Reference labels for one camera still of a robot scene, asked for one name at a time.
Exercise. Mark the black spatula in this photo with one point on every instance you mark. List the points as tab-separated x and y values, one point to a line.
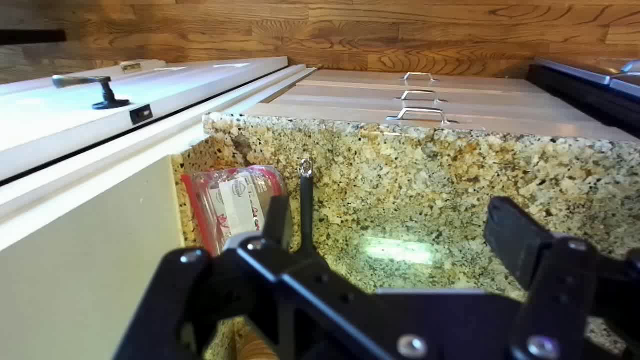
306	201

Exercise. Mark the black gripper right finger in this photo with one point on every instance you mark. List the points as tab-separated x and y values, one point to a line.
566	301

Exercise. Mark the clear plastic food bag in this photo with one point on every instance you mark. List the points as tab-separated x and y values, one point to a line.
230	203

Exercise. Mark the dark wooden table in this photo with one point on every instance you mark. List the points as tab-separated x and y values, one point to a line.
586	91

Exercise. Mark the white door frame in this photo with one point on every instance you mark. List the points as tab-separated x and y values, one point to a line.
112	173

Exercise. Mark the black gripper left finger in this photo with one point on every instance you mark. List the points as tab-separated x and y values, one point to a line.
200	293

